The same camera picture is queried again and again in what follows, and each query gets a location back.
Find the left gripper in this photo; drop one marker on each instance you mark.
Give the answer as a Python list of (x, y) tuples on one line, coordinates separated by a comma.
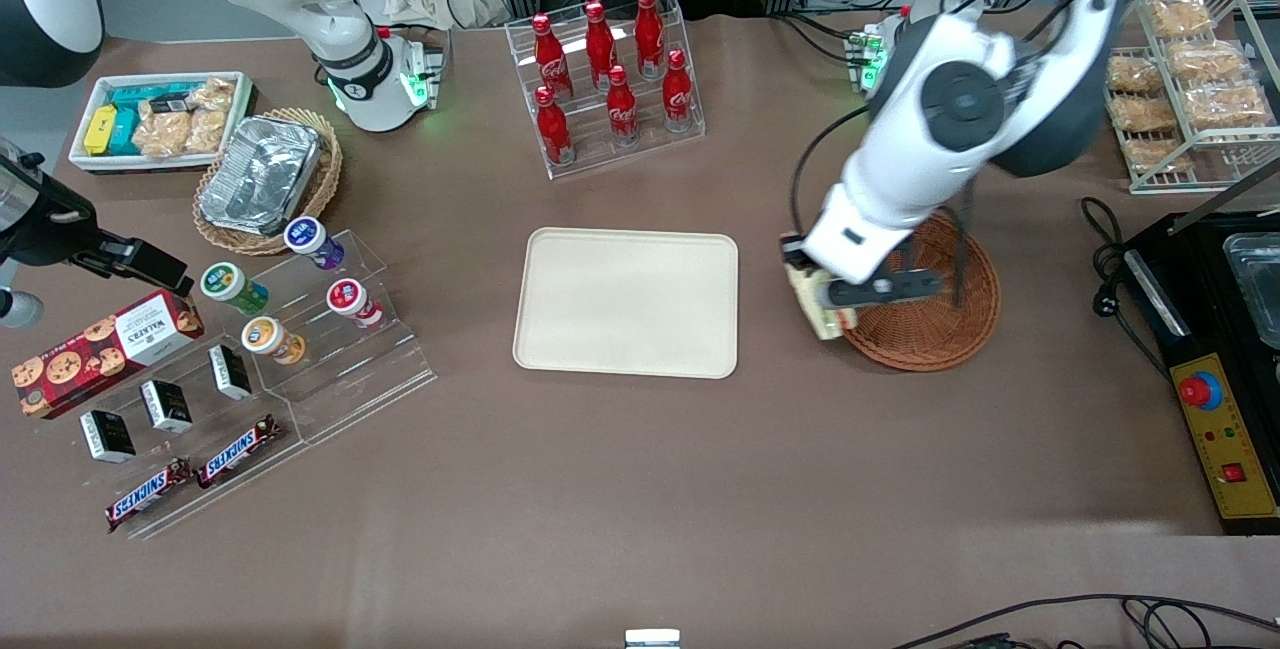
[(791, 251)]

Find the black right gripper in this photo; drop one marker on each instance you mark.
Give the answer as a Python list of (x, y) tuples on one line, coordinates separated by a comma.
[(45, 235)]

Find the triangular sandwich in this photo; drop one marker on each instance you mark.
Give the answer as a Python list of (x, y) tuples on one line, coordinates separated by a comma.
[(812, 304)]

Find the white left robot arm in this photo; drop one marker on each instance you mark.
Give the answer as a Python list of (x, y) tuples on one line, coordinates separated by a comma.
[(990, 49)]

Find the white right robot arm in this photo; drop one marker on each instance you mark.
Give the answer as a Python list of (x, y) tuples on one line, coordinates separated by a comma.
[(340, 39)]

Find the round brown wicker basket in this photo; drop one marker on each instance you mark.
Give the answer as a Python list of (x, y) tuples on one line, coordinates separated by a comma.
[(930, 339)]

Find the beige rectangular tray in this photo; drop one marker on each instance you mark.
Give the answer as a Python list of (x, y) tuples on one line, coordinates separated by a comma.
[(625, 304)]

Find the oval light wicker basket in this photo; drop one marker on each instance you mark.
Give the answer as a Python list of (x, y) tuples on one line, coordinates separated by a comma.
[(322, 179)]

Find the green lid yogurt cup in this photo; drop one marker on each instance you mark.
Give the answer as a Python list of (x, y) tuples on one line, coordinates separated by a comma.
[(232, 286)]

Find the red Walkers cookie box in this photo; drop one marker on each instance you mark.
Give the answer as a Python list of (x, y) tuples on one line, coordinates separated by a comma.
[(100, 354)]

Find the white plastic bin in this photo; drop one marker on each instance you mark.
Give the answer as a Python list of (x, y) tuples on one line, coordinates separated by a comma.
[(90, 164)]

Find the clear bag of crackers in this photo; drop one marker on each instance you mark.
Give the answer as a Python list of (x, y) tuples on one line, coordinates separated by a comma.
[(160, 136), (206, 129), (214, 94)]

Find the teal small box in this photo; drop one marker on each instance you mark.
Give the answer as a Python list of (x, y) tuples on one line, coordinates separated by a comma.
[(124, 134)]

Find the small black white box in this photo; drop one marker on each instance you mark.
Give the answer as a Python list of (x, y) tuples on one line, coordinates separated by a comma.
[(107, 436), (230, 372), (166, 407)]

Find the yellow small box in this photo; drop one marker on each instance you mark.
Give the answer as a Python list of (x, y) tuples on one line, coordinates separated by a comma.
[(100, 129)]

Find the orange lid yogurt cup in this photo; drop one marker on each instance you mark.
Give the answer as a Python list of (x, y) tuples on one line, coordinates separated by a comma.
[(270, 339)]

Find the aluminium foil container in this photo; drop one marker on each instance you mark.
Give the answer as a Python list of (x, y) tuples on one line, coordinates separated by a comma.
[(260, 174)]

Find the teal long box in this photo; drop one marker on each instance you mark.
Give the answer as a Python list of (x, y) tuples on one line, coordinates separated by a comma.
[(145, 94)]

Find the purple lid yogurt cup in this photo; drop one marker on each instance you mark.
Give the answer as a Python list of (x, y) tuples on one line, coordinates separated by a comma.
[(312, 240)]

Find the red cola bottle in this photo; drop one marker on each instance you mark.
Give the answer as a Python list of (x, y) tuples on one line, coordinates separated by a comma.
[(554, 134), (551, 64), (650, 34), (622, 111), (677, 97), (600, 49)]

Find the Snickers chocolate bar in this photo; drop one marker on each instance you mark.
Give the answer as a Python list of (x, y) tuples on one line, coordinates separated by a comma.
[(148, 496), (238, 451)]

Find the red lid yogurt cup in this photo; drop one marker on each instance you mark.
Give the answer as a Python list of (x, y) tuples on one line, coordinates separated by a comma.
[(352, 301)]

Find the clear acrylic bottle rack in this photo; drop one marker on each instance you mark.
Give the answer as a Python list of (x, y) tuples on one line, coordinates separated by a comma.
[(600, 154)]

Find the clear acrylic stepped stand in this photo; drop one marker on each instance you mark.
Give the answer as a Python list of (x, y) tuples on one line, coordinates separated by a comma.
[(350, 379)]

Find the bagged snack in rack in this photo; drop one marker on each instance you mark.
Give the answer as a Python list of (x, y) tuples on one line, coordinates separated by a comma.
[(1178, 17), (1155, 156), (1145, 114), (1135, 74), (1228, 107), (1210, 61)]

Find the black appliance housing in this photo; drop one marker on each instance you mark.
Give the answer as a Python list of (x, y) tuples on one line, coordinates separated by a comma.
[(1200, 309)]

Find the small white device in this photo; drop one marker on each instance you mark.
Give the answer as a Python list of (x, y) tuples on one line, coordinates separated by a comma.
[(652, 639)]

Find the clear glass pan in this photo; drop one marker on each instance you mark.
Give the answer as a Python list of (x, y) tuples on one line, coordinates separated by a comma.
[(1255, 289)]

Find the yellow emergency stop control box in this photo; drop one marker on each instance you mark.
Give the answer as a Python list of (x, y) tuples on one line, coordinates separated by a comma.
[(1225, 439)]

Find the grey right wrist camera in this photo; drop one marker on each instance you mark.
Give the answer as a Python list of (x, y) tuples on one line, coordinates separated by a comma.
[(18, 309)]

